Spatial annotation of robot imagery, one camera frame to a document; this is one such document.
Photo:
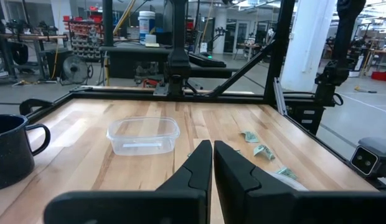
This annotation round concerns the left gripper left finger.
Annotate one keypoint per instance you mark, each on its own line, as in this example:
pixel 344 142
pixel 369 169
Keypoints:
pixel 134 208

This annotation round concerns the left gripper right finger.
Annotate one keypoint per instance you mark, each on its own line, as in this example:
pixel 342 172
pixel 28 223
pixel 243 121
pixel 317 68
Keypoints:
pixel 274 208

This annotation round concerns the green printed paper packet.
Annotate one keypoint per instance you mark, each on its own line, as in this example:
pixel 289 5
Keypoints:
pixel 239 152
pixel 264 152
pixel 287 173
pixel 250 137

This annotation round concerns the clear round plastic container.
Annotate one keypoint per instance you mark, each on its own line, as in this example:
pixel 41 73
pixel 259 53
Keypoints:
pixel 289 183

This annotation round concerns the clear rectangular plastic container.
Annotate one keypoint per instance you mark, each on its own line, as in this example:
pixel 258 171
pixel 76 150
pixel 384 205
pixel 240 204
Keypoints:
pixel 143 137

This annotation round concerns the black control box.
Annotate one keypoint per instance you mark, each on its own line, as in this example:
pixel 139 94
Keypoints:
pixel 305 119

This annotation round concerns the silver aluminium extrusion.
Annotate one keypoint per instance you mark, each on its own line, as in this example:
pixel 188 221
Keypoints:
pixel 279 96

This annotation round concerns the dark blue enamel mug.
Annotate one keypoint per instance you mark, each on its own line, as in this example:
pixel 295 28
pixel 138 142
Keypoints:
pixel 9 155

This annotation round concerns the black floor fan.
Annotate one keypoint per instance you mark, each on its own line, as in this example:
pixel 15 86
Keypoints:
pixel 74 70

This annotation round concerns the black background table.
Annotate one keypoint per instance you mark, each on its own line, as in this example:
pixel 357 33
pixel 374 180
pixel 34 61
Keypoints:
pixel 134 51

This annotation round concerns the white building pillar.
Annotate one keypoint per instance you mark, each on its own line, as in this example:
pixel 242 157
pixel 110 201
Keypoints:
pixel 308 46

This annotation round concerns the red plastic tub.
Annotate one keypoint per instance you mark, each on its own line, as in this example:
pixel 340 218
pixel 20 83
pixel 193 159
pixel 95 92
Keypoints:
pixel 383 76

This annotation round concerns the shelf with red bins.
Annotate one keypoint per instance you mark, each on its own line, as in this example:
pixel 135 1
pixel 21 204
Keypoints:
pixel 84 34

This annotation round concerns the white plastic bucket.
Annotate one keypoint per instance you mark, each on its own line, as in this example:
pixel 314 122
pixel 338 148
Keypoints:
pixel 147 25

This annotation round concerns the wooden workbench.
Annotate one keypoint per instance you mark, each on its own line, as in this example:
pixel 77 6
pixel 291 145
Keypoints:
pixel 34 36

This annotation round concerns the black depth camera box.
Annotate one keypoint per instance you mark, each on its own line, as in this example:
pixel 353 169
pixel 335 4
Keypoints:
pixel 364 160

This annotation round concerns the black diagonal frame brace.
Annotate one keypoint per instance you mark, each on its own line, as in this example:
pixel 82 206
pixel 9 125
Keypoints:
pixel 242 70

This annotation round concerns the thick black frame post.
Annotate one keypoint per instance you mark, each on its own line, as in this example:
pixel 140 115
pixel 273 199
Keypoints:
pixel 278 46

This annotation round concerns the thin black frame post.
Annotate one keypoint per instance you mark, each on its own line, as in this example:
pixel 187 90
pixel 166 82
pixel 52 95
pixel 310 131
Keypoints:
pixel 107 21

